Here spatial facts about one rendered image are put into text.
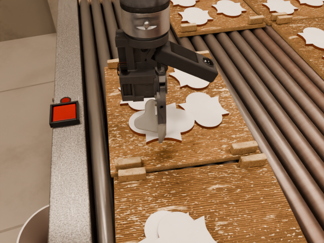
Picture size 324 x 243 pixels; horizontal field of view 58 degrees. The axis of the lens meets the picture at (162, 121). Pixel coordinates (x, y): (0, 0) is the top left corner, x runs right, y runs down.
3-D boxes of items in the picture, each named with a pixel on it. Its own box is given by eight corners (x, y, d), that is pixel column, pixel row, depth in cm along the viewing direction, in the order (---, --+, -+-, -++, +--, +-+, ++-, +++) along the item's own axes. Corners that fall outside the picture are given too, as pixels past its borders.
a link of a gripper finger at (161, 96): (155, 118, 56) (153, 73, 54) (165, 118, 56) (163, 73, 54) (156, 127, 52) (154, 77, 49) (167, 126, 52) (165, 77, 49)
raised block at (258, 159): (239, 168, 65) (242, 161, 63) (237, 162, 67) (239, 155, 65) (265, 166, 66) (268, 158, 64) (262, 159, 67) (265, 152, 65)
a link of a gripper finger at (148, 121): (136, 143, 57) (132, 98, 55) (166, 141, 58) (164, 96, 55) (135, 150, 54) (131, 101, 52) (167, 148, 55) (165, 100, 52)
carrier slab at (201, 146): (111, 178, 66) (110, 173, 64) (104, 70, 94) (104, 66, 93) (259, 156, 70) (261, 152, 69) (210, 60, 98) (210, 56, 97)
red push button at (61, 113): (53, 125, 78) (52, 121, 77) (54, 110, 82) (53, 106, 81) (76, 121, 79) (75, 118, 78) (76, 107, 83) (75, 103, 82)
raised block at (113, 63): (108, 69, 92) (107, 62, 90) (108, 66, 93) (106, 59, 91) (127, 67, 92) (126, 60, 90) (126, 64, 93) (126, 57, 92)
